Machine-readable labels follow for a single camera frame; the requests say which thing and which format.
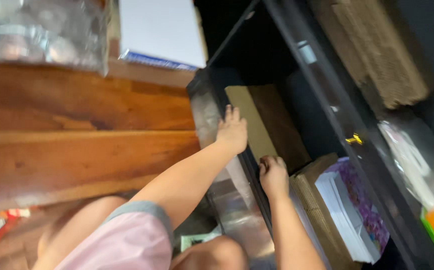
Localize person's left hand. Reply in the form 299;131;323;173
216;104;249;155

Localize person's right hand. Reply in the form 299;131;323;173
258;155;290;200

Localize brown cardboard sheet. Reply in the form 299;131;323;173
224;84;312;175

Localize corrugated cardboard pieces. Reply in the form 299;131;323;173
289;152;363;270

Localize glass cabinet door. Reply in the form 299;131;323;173
187;69;278;270

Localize black cabinet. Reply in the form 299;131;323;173
187;0;434;270

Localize stack of white paper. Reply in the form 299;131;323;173
314;171;382;265

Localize purple floral paper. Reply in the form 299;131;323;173
325;157;390;254

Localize green and white paper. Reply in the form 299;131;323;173
180;225;223;253

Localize white box with blue edge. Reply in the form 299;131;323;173
118;0;208;72

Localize person's right leg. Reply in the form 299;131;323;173
170;235;250;270

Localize person's leg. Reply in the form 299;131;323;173
170;235;250;270
32;195;128;270

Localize clear bag of white items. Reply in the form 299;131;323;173
377;119;434;211

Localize pile of corrugated cardboard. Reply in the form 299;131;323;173
309;0;431;110

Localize brown wooden platform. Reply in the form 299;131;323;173
0;60;202;211

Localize pink shorts with grey hem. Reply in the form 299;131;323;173
54;200;175;270

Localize person's left leg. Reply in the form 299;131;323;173
32;195;128;270

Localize clear plastic bag of items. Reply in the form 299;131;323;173
0;0;110;76

